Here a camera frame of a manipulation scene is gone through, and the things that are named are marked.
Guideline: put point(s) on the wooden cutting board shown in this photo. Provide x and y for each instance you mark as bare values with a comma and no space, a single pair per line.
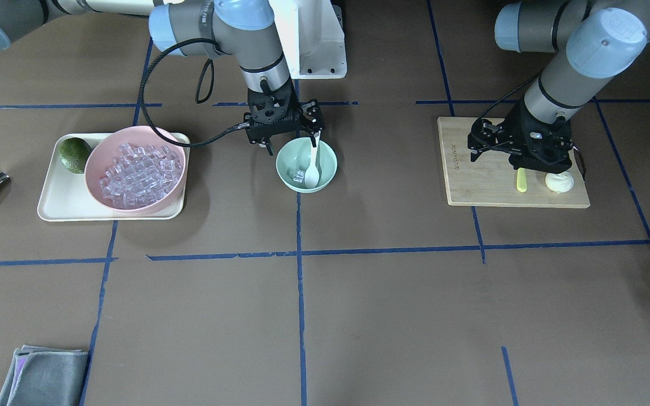
491,180

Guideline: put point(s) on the green lime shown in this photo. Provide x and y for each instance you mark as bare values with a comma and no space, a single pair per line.
74,153

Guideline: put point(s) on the white plastic spoon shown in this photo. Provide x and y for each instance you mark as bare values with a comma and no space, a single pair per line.
312,173

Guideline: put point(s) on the pink bowl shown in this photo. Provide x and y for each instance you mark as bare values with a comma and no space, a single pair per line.
139,135

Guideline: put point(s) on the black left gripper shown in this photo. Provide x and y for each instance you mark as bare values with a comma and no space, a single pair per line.
515,131

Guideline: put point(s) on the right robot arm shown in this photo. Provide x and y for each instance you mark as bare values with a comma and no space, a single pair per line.
243,29

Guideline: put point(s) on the mint green bowl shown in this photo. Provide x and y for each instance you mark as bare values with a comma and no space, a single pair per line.
295,155

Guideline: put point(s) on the yellow plastic knife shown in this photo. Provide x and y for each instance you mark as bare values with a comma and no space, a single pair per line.
521,180

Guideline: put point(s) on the single clear ice cube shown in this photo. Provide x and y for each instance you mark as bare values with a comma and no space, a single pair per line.
296,176

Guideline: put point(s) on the beige plastic tray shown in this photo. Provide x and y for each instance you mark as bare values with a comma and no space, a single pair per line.
65,197

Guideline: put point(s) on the clear ice cubes pile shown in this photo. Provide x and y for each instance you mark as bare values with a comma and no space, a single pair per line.
140,176

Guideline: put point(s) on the metal cutting board handle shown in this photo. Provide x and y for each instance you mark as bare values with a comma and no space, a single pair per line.
580,162

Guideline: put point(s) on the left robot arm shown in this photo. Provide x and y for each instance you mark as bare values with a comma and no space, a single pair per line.
592,42

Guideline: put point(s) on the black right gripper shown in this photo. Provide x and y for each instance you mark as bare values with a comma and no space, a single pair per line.
313,117

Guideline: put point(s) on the grey folded cloth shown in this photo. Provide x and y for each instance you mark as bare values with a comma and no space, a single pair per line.
44,376

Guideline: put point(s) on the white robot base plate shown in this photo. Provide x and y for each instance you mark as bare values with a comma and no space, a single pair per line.
312,38

